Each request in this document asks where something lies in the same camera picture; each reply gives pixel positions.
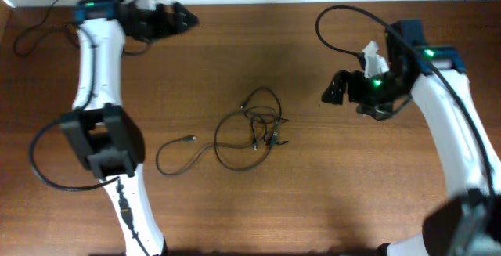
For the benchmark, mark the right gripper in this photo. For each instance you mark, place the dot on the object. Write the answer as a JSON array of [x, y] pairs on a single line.
[[353, 89]]

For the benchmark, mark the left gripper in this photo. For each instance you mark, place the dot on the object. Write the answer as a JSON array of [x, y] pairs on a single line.
[[167, 21]]

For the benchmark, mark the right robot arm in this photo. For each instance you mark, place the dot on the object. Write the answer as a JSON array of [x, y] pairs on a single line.
[[435, 79]]

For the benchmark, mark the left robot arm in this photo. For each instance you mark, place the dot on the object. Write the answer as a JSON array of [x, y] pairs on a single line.
[[106, 141]]

